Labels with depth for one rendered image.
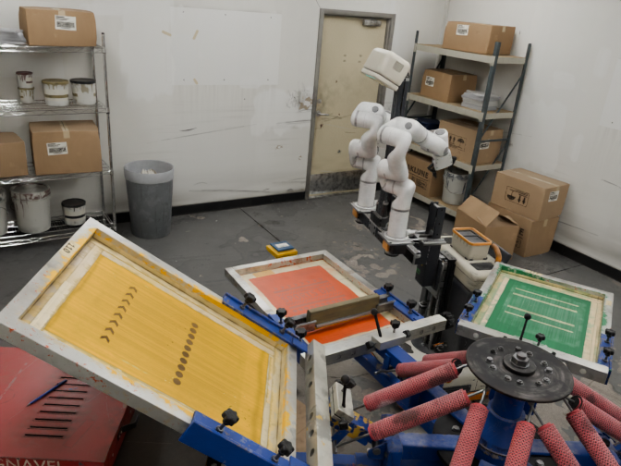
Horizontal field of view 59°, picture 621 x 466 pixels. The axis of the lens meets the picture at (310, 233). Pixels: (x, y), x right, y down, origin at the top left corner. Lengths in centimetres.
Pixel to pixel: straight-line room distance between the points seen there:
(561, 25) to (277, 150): 312
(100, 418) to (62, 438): 11
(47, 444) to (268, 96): 485
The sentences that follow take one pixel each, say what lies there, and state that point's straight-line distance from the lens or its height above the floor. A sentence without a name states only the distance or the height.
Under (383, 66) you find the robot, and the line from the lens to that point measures 272.
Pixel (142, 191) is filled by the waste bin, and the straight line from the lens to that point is 526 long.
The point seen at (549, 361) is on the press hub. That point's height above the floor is 131.
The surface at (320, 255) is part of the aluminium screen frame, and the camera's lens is 293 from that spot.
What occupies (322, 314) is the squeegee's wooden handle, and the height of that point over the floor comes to 103.
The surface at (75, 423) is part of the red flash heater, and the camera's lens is 173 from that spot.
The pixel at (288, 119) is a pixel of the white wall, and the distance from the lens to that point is 622.
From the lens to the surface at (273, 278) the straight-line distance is 271.
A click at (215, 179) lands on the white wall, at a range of 602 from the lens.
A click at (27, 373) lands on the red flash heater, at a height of 110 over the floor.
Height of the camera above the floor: 223
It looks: 23 degrees down
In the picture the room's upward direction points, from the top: 5 degrees clockwise
